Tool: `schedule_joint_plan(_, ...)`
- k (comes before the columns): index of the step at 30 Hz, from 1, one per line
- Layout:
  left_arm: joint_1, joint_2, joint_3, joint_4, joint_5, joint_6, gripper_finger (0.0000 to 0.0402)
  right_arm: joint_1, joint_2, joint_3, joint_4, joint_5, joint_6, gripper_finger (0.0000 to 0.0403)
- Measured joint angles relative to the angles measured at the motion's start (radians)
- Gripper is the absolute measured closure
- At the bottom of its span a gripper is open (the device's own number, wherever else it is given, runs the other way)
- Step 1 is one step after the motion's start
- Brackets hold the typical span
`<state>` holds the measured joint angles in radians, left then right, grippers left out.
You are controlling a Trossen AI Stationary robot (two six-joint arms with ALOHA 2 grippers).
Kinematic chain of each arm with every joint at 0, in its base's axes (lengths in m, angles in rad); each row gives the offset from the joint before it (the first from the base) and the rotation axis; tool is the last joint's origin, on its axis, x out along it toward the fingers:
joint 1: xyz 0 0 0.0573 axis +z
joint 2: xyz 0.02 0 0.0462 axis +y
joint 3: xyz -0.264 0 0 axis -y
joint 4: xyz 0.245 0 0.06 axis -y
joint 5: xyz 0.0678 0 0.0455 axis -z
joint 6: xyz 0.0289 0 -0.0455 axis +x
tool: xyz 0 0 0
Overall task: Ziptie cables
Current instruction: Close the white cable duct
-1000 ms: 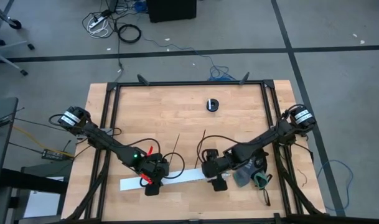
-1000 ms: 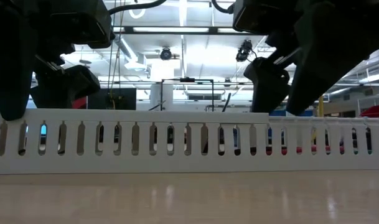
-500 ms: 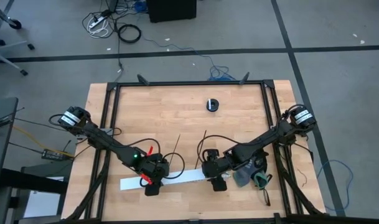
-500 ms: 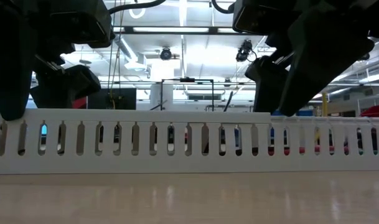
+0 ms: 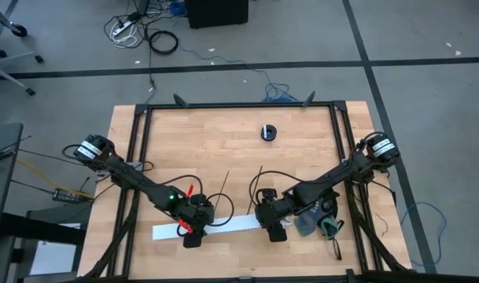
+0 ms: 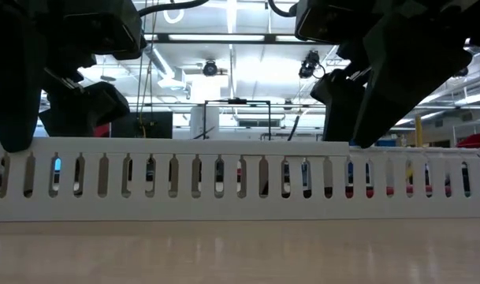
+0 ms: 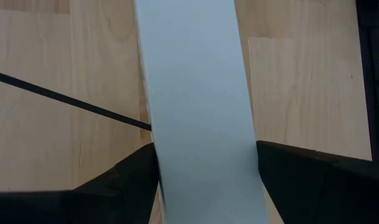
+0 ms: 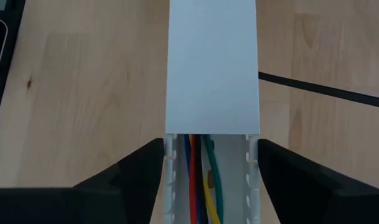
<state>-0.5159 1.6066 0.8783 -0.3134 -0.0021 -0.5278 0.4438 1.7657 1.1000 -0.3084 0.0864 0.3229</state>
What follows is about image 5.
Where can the black computer case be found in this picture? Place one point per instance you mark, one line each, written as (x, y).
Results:
(215, 13)

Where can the small black round object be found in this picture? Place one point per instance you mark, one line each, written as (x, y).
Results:
(269, 133)

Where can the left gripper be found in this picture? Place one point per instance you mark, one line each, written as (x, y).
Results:
(197, 214)

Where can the silver metal frame bracket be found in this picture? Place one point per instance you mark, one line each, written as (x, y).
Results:
(309, 99)
(181, 101)

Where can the dark grey desk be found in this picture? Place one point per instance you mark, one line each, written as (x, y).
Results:
(3, 177)

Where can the small red clip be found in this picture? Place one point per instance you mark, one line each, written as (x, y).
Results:
(189, 190)

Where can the black power supply box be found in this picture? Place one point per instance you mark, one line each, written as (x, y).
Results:
(68, 195)

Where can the long black zip tie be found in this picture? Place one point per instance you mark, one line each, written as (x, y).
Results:
(255, 188)
(222, 190)

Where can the grey glove with green cuff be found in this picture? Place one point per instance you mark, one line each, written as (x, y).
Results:
(306, 226)
(330, 228)

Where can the black diagonal frame strut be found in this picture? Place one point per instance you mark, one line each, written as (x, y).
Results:
(107, 239)
(380, 239)

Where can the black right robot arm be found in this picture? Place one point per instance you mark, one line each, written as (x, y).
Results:
(341, 177)

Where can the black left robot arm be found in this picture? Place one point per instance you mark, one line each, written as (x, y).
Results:
(133, 177)

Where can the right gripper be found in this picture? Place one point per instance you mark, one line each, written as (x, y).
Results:
(274, 216)

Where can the white power strip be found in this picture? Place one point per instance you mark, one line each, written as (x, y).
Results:
(118, 28)

